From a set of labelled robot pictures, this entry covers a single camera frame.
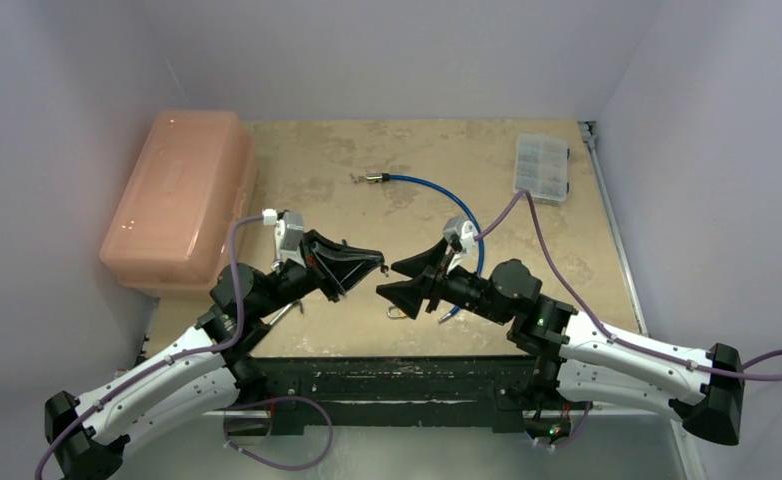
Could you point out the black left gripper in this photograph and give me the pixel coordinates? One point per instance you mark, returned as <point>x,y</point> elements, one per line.
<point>336,267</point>

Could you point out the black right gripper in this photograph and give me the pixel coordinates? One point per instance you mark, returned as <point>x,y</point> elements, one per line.
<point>436,279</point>

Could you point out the silver key bunch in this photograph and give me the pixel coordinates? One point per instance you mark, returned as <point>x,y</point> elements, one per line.
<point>357,179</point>

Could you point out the blue cable lock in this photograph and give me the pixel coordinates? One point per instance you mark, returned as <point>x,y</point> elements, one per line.
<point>377,178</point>

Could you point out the brass padlock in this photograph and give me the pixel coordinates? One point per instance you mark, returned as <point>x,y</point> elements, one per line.
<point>395,313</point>

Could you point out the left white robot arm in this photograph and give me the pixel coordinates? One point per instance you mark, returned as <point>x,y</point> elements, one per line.
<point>209,367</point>

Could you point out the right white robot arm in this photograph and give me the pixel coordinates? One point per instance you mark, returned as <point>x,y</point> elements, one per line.
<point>575,361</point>

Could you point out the pink translucent plastic toolbox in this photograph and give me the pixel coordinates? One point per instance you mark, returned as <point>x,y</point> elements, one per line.
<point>193,179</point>

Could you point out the clear compartment screw box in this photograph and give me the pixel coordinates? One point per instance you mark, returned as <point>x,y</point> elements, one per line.
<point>541,167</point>

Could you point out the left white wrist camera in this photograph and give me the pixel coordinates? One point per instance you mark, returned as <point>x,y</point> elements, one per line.
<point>288,235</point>

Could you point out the small black handled hammer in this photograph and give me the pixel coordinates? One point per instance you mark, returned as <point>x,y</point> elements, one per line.
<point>296,306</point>

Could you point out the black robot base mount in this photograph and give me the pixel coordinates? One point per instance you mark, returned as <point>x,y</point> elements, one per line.
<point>504,393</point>

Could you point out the aluminium frame rail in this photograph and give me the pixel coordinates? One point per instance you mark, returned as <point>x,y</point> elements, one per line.
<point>686,447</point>

